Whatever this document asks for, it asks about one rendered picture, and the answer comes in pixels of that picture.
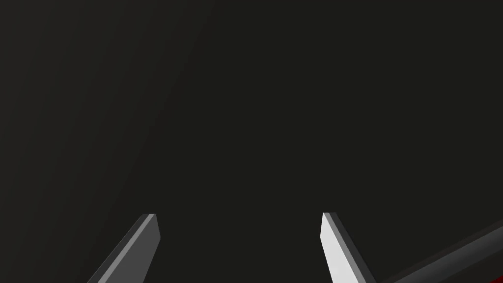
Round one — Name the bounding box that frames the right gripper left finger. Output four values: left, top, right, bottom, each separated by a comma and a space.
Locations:
86, 213, 162, 283

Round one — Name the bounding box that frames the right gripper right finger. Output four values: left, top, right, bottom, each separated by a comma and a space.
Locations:
320, 212, 378, 283

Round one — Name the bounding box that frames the dark grey bar with red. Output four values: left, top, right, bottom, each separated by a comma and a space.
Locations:
379, 220, 503, 283

